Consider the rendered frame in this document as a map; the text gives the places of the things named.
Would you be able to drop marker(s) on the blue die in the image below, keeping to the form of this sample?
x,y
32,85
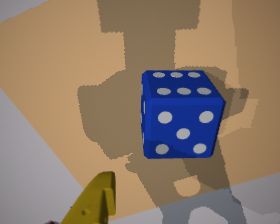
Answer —
x,y
181,113

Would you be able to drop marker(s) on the tan mat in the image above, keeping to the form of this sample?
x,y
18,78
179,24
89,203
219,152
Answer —
x,y
74,69

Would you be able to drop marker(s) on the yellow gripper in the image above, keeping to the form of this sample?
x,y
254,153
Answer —
x,y
96,202

